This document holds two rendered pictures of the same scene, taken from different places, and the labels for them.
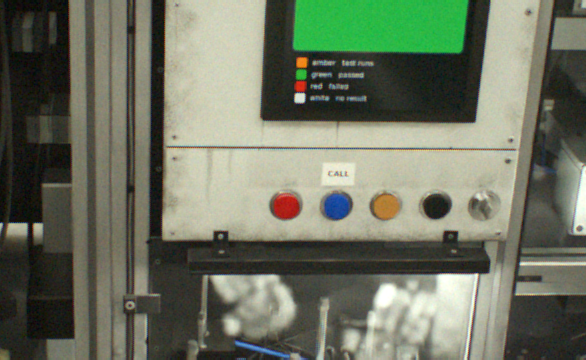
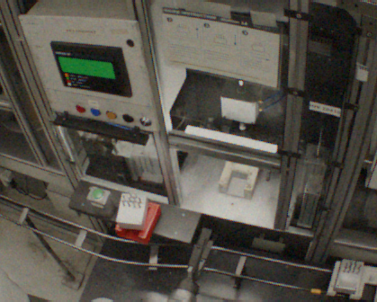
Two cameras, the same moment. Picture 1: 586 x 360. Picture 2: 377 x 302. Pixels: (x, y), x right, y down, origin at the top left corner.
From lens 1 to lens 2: 122 cm
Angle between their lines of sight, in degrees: 38
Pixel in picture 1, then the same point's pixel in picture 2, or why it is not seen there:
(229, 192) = (64, 102)
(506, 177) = (151, 114)
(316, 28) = (67, 66)
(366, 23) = (81, 66)
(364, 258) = (103, 131)
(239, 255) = (67, 121)
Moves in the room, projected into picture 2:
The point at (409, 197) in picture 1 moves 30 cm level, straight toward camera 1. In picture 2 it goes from (119, 113) to (61, 182)
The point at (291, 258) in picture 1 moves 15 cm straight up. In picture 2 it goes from (81, 126) to (70, 96)
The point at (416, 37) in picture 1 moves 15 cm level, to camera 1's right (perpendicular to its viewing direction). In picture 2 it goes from (98, 72) to (141, 84)
